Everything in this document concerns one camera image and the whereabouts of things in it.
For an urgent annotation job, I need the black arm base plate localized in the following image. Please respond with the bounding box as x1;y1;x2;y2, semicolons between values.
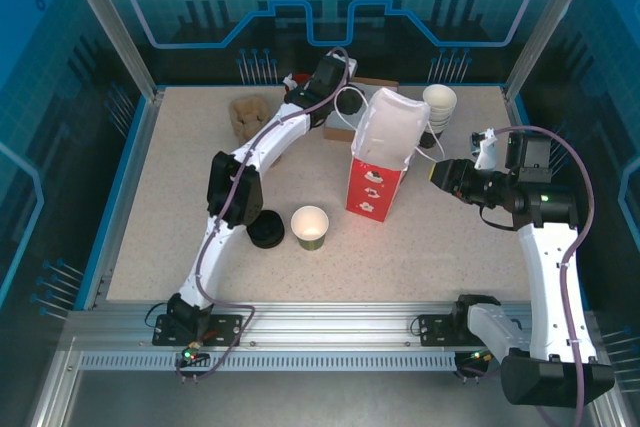
417;313;471;347
152;313;245;347

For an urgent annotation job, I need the paper bag with red print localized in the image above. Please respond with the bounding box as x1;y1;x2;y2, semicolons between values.
333;86;446;223

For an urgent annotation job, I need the blue printed side panel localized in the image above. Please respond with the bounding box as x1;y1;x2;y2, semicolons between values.
514;0;640;388
0;0;156;427

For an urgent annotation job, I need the black cup lid stack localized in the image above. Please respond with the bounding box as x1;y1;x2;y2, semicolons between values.
246;209;287;250

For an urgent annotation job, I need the slotted grey cable duct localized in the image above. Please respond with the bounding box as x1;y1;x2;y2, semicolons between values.
78;352;459;373

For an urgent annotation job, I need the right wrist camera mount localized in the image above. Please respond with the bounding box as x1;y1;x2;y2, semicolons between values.
469;128;500;172

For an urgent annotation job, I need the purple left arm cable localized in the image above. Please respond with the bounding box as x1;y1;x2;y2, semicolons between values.
174;46;351;386

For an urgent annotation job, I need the green paper cup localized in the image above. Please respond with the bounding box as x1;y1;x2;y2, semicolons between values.
290;205;330;252

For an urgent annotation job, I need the brown pulp cup carrier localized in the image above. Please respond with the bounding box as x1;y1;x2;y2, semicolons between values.
228;95;282;168

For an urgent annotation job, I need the aluminium frame post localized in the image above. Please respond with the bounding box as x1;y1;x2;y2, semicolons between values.
55;0;164;101
503;0;604;98

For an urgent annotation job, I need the brown cardboard napkin box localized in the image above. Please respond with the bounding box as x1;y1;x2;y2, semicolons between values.
322;75;401;142

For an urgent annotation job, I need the blue backdrop with gear print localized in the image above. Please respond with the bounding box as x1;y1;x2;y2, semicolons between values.
79;0;581;88

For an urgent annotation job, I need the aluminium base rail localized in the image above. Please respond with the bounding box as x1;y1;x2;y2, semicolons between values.
64;300;599;348

